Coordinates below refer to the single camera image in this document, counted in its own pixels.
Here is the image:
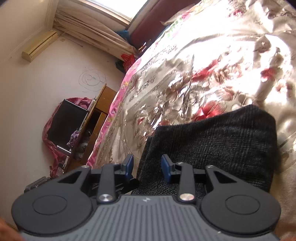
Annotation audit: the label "maroon window bench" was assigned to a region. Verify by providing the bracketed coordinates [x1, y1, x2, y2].
[129, 0, 200, 49]

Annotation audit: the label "wall air conditioner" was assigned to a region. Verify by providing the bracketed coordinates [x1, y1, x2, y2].
[22, 30, 59, 62]

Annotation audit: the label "beige curtain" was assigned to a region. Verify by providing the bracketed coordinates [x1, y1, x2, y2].
[54, 4, 137, 60]

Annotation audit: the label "black pants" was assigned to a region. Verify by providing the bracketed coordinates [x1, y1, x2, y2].
[133, 105, 280, 196]

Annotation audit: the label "floral satin bedspread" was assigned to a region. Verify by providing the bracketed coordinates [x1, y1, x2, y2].
[88, 1, 295, 237]

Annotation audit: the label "wooden nightstand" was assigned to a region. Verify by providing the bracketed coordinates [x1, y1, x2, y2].
[65, 85, 116, 172]

